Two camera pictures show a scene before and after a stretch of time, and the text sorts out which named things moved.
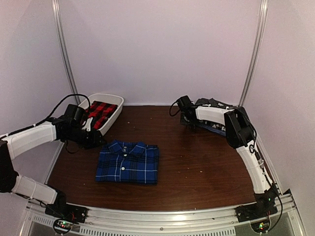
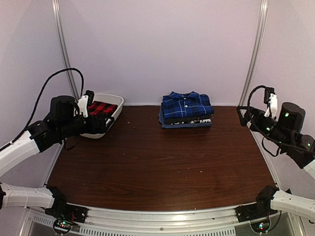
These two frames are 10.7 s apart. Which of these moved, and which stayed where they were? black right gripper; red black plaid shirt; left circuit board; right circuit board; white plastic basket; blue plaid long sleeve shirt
Moved: black right gripper; blue plaid long sleeve shirt
Stayed: red black plaid shirt; white plastic basket; left circuit board; right circuit board
